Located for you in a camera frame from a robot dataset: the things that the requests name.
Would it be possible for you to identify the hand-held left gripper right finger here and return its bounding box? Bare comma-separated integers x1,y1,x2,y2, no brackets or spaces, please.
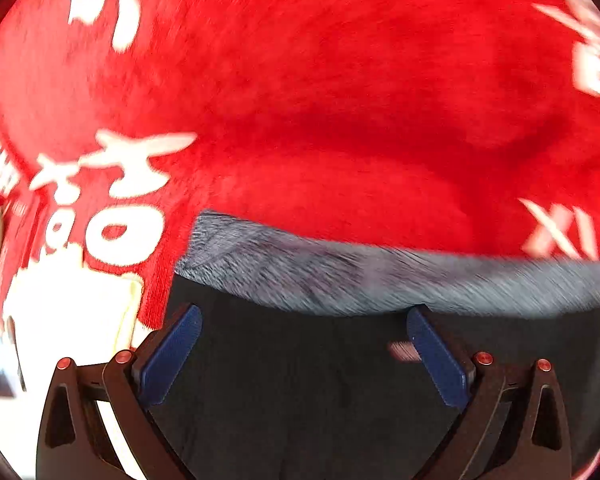
406,305,578,480

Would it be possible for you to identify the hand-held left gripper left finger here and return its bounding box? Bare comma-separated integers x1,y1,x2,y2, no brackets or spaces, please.
35,304,203,480

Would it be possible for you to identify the black pants grey patterned waistband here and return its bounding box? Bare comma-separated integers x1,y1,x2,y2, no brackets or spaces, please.
150,209,600,480

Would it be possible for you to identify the red printed sofa cover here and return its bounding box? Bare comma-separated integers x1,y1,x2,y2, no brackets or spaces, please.
0,0,600,480

